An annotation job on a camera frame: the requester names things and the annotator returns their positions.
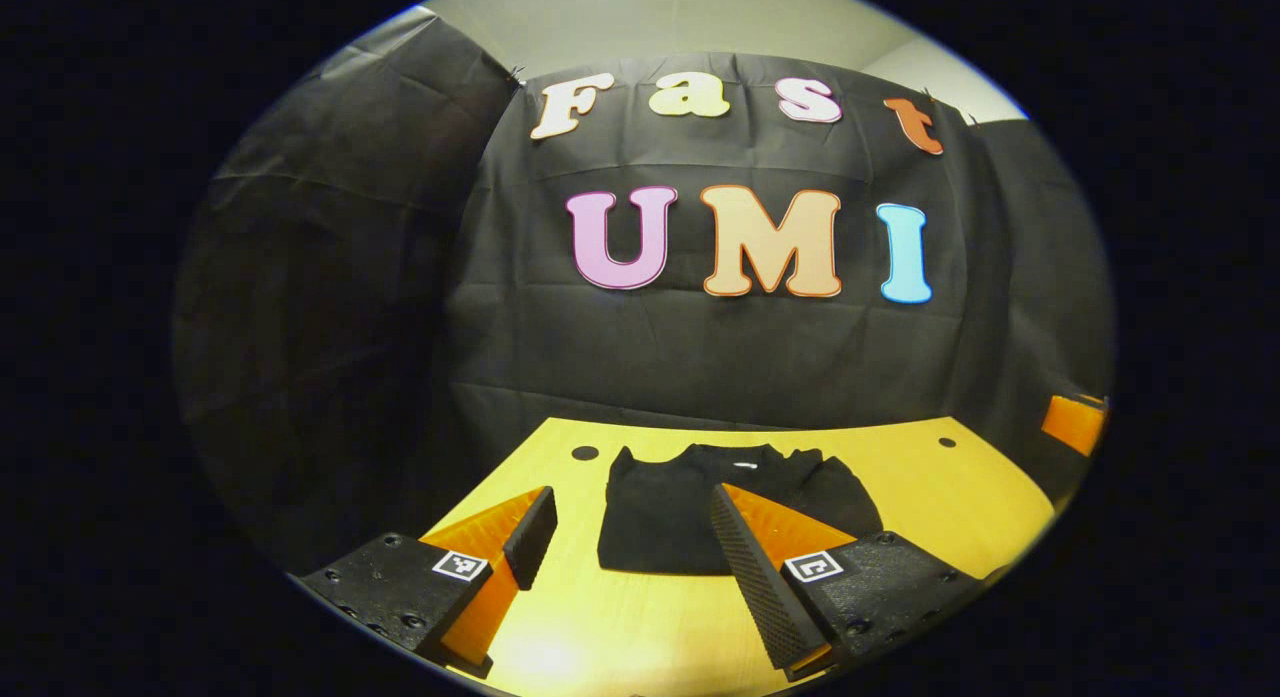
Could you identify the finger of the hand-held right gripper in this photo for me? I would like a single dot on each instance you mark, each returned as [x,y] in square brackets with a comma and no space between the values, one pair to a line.
[1072,425]

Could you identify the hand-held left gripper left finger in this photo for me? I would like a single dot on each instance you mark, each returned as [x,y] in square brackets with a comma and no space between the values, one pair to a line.
[530,537]

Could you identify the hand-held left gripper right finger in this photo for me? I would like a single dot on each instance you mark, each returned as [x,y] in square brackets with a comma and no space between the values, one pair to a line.
[755,577]

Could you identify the black buttoned jacket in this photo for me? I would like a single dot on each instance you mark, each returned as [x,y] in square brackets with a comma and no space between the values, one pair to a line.
[660,517]

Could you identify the black backdrop cloth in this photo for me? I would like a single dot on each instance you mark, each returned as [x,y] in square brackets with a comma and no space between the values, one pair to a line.
[700,357]

